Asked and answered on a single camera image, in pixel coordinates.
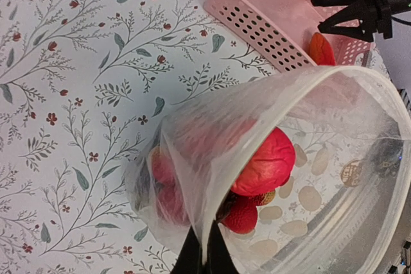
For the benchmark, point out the clear zip top bag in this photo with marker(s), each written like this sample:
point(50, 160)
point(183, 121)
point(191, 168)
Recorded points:
point(303, 172)

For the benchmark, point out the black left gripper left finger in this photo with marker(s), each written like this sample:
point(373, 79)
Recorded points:
point(189, 260)

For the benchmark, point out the red wrinkled apple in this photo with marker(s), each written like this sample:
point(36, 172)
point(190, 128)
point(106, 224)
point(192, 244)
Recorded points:
point(269, 168)

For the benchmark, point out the floral table cloth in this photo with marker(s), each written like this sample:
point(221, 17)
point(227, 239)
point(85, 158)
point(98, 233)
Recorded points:
point(84, 84)

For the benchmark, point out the aluminium front rail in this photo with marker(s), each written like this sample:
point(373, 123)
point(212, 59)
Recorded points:
point(404, 221)

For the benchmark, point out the red chili pepper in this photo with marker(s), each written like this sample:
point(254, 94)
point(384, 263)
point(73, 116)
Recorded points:
point(320, 50)

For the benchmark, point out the pink plastic basket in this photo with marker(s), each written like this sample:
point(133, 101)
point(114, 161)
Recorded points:
point(280, 30)

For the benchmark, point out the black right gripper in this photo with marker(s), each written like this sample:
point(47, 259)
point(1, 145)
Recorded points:
point(362, 19)

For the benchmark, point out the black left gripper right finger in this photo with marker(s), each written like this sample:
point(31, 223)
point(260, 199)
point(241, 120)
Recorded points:
point(218, 260)

